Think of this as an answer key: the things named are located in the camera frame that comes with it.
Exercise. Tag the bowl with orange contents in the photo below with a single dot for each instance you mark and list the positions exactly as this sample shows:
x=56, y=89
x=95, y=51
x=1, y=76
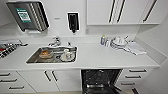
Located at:
x=46, y=53

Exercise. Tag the white under-sink cabinet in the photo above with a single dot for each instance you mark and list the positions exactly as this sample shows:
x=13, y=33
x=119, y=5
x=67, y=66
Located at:
x=63, y=81

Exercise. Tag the white wall outlet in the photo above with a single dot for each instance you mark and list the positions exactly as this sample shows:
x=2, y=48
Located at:
x=87, y=30

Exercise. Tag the stainless steel dishwasher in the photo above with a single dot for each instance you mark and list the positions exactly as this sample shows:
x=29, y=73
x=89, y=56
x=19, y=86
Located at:
x=82, y=81

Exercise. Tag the dish soap bottle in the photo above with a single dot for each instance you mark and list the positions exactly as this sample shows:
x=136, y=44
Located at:
x=103, y=40

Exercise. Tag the white cup in sink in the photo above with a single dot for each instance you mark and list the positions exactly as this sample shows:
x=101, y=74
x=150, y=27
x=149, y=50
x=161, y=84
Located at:
x=67, y=55

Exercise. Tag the chrome sink faucet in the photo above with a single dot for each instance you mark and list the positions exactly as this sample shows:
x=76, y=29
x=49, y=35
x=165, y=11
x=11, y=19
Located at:
x=55, y=41

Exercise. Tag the black wall soap dispenser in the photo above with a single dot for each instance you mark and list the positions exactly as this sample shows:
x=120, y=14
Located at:
x=73, y=21

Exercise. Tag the stack of white plates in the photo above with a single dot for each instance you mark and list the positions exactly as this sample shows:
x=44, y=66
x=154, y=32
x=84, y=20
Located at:
x=119, y=43

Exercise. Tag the white narrow drawer unit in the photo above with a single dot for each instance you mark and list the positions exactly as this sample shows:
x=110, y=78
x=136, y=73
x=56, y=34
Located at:
x=136, y=78

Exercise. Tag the white wide drawer unit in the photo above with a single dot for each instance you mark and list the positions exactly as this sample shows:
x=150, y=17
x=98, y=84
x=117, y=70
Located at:
x=15, y=83

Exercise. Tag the small white bottle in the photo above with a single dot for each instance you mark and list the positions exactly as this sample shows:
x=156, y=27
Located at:
x=107, y=42

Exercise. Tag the stainless steel sink basin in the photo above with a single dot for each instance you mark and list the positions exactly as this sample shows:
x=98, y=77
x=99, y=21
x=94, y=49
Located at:
x=33, y=59

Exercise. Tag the small wall label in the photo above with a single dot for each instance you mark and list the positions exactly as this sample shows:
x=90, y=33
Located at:
x=57, y=18

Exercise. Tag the small chrome sink fitting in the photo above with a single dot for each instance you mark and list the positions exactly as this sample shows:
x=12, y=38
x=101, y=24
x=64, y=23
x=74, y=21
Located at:
x=69, y=43

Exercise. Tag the steel paper towel dispenser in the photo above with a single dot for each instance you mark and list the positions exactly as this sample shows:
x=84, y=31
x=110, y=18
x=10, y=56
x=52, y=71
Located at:
x=26, y=16

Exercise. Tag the white dish cloth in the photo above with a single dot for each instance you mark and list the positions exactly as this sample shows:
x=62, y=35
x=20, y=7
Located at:
x=136, y=49

